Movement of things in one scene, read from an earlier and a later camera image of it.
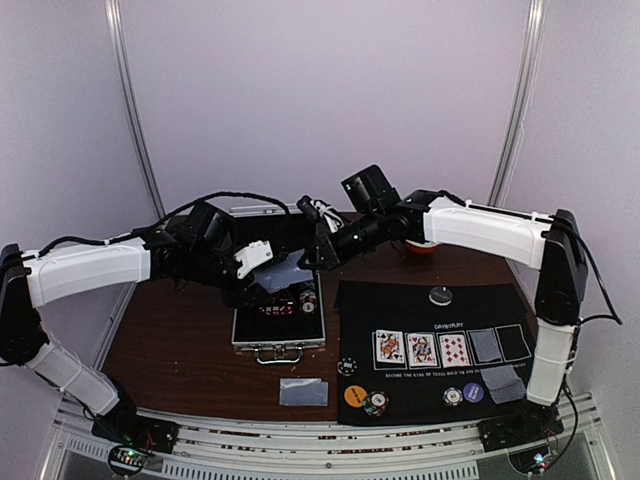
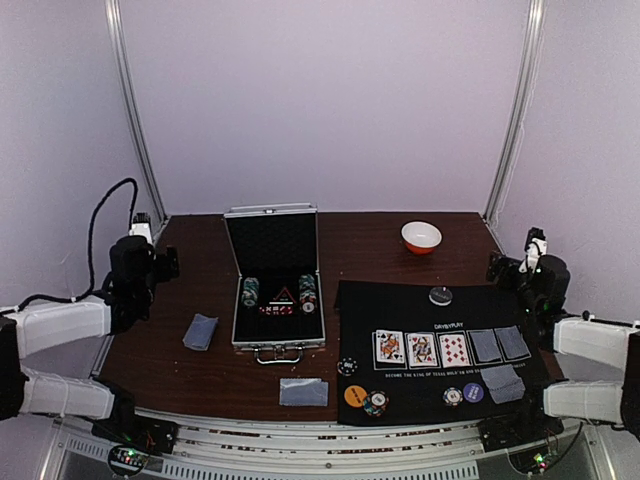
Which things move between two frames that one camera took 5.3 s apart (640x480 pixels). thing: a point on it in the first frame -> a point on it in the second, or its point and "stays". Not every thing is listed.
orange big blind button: [354, 395] stays
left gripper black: [244, 295] -> [168, 264]
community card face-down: [486, 345] stays
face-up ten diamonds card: [454, 350] stays
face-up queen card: [390, 346] stays
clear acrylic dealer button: [440, 296] stays
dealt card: [316, 393] stays
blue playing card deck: [281, 273] -> [200, 332]
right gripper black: [322, 245] -> [500, 267]
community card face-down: [290, 264] -> [511, 344]
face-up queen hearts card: [422, 350] stays
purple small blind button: [473, 392] stays
